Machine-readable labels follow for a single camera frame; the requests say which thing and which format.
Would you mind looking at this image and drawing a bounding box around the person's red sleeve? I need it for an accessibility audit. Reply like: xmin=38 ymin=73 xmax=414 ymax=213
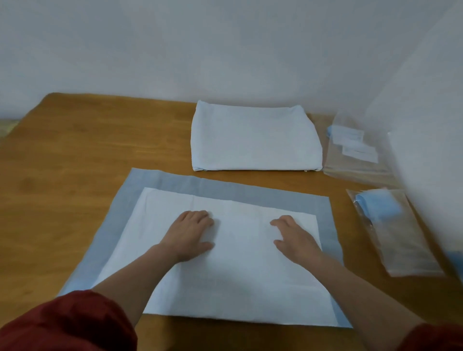
xmin=397 ymin=323 xmax=463 ymax=351
xmin=0 ymin=290 xmax=138 ymax=351

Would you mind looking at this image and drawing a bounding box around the person's red right sleeve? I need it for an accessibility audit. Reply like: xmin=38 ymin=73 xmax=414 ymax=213
xmin=397 ymin=323 xmax=463 ymax=351

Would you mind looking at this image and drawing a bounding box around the person's left forearm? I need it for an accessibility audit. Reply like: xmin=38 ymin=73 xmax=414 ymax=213
xmin=91 ymin=244 xmax=182 ymax=328

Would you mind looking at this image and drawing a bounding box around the clear packet with blue cloth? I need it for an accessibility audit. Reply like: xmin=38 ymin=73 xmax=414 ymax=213
xmin=346 ymin=188 xmax=446 ymax=278

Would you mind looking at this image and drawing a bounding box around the clear packet with white labels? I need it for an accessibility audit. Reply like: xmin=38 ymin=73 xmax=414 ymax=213
xmin=323 ymin=114 xmax=401 ymax=188

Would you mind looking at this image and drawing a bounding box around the person's right forearm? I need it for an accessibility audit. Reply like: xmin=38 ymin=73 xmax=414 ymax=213
xmin=310 ymin=251 xmax=425 ymax=351

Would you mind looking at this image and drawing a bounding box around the large white plastic package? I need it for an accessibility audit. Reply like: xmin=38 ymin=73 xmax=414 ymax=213
xmin=362 ymin=2 xmax=463 ymax=283

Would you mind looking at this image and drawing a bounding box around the person's red left sleeve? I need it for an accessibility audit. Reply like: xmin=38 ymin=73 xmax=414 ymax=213
xmin=0 ymin=290 xmax=138 ymax=351

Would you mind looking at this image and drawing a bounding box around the folded white pad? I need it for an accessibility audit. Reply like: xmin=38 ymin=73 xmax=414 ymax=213
xmin=190 ymin=100 xmax=323 ymax=172

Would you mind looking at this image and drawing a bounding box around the white pad with blue border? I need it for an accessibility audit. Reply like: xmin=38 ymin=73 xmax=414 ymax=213
xmin=58 ymin=167 xmax=352 ymax=329

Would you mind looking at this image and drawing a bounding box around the person's left hand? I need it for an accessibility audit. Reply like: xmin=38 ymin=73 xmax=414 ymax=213
xmin=159 ymin=210 xmax=216 ymax=263

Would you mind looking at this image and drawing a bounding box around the person's right hand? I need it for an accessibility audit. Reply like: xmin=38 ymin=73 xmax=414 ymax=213
xmin=269 ymin=215 xmax=323 ymax=267

